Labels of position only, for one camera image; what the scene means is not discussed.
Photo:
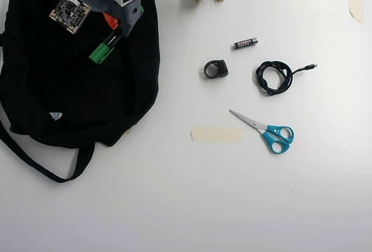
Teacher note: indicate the small beige tape scrap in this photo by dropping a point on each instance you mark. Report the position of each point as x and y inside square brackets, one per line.
[128, 131]

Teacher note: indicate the black fabric bag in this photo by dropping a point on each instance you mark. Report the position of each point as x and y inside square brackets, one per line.
[72, 95]

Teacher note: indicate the black AAA battery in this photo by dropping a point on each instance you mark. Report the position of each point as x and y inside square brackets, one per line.
[245, 44]

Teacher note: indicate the torn beige masking tape strip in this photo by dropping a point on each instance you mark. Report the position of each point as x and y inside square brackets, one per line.
[357, 4]

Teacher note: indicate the grey blue gripper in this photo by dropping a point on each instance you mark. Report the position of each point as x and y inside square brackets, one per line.
[129, 22]

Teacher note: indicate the green and black marker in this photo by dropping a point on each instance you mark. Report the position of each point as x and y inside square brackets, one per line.
[100, 54]

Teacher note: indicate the long beige masking tape strip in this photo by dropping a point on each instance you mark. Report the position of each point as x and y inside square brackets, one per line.
[218, 134]

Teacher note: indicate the bare camera circuit board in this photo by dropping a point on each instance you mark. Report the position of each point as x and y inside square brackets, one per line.
[69, 12]

